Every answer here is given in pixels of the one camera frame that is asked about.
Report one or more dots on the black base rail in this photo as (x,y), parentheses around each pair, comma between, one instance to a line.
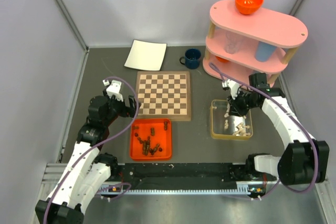
(188,176)

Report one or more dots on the white square plate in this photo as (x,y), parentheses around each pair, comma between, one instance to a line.
(146,56)

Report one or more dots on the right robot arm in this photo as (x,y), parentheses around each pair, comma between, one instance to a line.
(304,160)

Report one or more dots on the orange plastic tray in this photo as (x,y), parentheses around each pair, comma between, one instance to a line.
(159,146)

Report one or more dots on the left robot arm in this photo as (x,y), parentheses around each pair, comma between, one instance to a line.
(87,168)

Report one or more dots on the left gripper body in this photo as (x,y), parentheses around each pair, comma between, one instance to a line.
(119,108)

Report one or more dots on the dark blue enamel mug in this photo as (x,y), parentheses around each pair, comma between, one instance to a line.
(191,58)

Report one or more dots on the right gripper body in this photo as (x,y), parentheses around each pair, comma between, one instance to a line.
(242,103)

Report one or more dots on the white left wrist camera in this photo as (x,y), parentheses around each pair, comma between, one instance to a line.
(113,89)

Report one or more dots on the wooden chess board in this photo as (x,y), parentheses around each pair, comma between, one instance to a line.
(164,94)

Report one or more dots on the dark long chess piece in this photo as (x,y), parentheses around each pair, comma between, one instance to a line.
(144,147)

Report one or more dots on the pink three-tier shelf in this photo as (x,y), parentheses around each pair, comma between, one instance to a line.
(285,32)

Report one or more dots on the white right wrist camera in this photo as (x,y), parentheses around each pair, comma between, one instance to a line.
(233,87)

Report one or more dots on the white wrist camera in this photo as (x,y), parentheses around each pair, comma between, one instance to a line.
(233,87)
(113,89)

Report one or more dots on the orange plastic bowl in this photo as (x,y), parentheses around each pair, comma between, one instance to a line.
(247,7)

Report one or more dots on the light blue plastic cup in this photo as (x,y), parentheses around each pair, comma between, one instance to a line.
(264,51)

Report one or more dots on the clear plastic cup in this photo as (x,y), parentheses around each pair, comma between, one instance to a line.
(233,41)

